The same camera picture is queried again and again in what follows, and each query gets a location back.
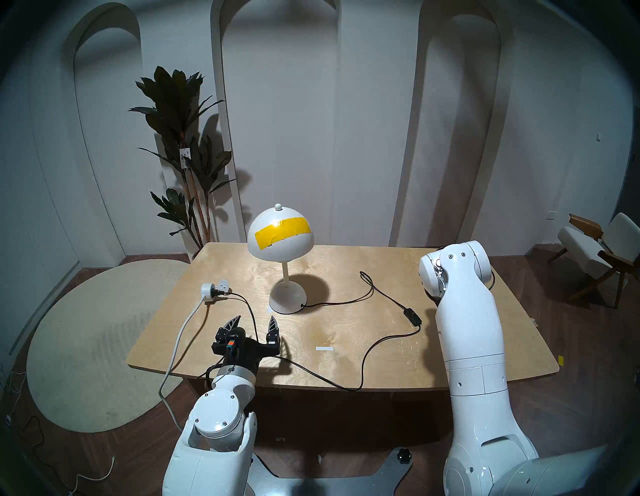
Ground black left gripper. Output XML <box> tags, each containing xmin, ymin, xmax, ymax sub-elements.
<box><xmin>211</xmin><ymin>315</ymin><xmax>282</xmax><ymax>374</ymax></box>

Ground white mushroom table lamp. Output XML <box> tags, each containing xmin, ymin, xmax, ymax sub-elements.
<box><xmin>246</xmin><ymin>203</ymin><xmax>316</xmax><ymax>316</ymax></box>

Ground white round extension socket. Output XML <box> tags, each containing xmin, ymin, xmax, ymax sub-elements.
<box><xmin>200</xmin><ymin>279</ymin><xmax>232</xmax><ymax>304</ymax></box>

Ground yellow tape strip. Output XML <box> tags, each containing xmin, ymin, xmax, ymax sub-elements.
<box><xmin>254</xmin><ymin>217</ymin><xmax>312</xmax><ymax>249</ymax></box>

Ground oval beige rug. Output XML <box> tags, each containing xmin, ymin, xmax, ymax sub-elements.
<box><xmin>26</xmin><ymin>259</ymin><xmax>191</xmax><ymax>434</ymax></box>

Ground tall dark green plant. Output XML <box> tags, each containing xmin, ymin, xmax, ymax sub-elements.
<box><xmin>128</xmin><ymin>65</ymin><xmax>238</xmax><ymax>262</ymax></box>

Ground wooden armchair with white cushions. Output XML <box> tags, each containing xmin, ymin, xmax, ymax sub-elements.
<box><xmin>547</xmin><ymin>212</ymin><xmax>640</xmax><ymax>308</ymax></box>

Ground black lamp power cable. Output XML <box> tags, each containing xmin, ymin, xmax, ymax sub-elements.
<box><xmin>207</xmin><ymin>271</ymin><xmax>424</xmax><ymax>392</ymax></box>

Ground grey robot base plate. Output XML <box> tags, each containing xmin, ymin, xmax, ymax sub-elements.
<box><xmin>247</xmin><ymin>446</ymin><xmax>415</xmax><ymax>496</ymax></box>

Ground white floor cable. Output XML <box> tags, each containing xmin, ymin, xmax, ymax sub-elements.
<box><xmin>67</xmin><ymin>455</ymin><xmax>116</xmax><ymax>496</ymax></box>

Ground black floor cable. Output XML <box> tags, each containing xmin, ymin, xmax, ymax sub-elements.
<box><xmin>0</xmin><ymin>365</ymin><xmax>51</xmax><ymax>473</ymax></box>

